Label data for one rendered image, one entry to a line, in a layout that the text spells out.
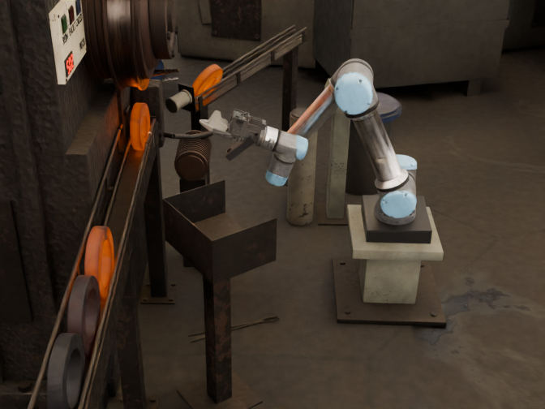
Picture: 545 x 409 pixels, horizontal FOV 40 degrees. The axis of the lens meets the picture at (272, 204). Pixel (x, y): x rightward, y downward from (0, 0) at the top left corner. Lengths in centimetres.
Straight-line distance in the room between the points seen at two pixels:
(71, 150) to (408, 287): 139
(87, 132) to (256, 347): 100
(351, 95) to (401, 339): 93
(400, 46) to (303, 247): 176
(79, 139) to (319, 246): 141
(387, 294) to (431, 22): 217
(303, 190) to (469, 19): 189
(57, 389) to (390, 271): 155
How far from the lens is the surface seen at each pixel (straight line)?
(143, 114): 246
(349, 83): 230
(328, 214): 337
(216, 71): 289
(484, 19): 476
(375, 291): 283
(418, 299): 292
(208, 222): 219
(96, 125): 219
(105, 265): 196
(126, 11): 214
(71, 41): 204
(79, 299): 168
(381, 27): 446
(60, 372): 155
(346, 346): 269
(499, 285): 312
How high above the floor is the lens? 175
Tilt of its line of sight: 30 degrees down
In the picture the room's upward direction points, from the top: 1 degrees clockwise
